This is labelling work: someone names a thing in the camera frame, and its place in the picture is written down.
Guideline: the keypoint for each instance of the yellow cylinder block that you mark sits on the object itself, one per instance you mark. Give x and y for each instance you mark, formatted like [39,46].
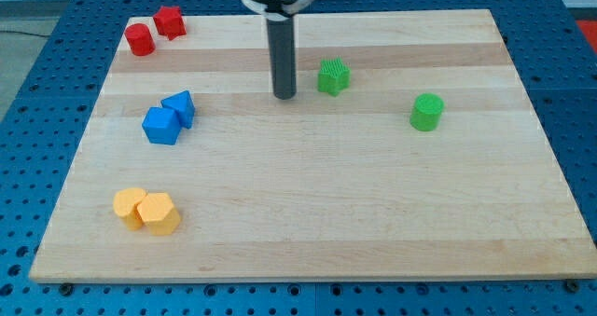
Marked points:
[125,203]

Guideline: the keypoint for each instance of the yellow hexagon block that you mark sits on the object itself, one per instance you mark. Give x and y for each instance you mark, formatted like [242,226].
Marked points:
[159,214]

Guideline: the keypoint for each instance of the red cylinder block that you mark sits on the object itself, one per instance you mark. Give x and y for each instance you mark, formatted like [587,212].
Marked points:
[139,39]

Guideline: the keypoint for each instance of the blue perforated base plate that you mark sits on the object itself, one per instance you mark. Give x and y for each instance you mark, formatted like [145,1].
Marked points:
[43,126]

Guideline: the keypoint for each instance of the green star block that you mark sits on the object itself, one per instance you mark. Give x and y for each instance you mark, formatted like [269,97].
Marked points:
[333,77]

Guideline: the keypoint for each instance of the wooden board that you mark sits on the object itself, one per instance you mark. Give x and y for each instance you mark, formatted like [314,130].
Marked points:
[320,187]

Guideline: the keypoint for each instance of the red star block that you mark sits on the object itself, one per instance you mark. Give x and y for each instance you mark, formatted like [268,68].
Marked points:
[169,22]

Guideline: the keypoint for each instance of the blue cube block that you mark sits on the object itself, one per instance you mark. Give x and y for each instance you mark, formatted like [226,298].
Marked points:
[161,126]

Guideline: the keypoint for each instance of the blue triangle block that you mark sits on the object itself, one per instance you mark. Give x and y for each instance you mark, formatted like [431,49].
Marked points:
[183,106]

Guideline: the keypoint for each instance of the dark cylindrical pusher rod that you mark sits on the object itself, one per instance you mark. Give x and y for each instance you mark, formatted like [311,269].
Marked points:
[281,42]

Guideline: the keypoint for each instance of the green cylinder block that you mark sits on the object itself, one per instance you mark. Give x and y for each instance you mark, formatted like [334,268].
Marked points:
[426,112]

